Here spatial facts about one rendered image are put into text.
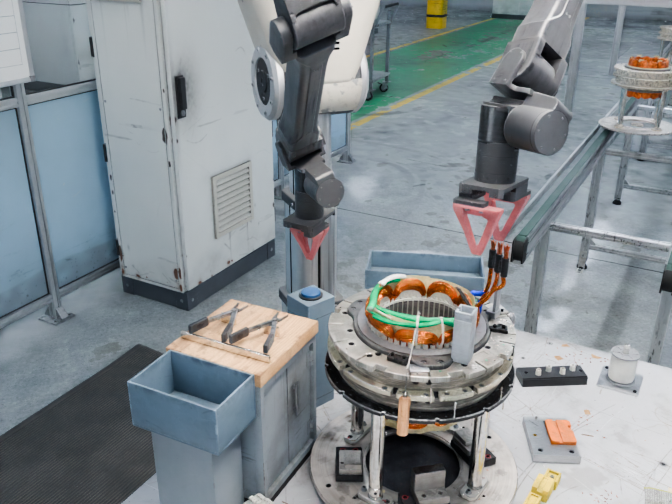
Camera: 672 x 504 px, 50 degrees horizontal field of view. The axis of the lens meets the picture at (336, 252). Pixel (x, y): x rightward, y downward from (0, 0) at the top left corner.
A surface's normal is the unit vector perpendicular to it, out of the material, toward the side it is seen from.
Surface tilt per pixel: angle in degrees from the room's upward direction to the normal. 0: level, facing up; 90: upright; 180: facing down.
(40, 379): 0
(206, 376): 90
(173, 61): 90
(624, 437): 0
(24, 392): 0
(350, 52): 90
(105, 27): 90
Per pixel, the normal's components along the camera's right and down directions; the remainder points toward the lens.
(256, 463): -0.44, 0.36
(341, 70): 0.41, 0.37
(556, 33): 0.56, 0.10
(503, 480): 0.00, -0.91
